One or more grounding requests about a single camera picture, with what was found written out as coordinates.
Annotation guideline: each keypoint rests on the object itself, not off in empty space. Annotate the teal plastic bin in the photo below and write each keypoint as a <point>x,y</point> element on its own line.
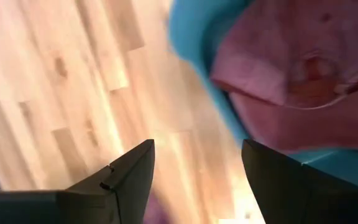
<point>191,37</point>

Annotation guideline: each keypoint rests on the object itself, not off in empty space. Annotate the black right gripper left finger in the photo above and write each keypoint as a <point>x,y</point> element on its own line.
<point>73,205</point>

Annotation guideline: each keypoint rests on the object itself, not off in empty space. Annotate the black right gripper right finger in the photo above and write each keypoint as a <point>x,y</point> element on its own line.
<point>306,196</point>

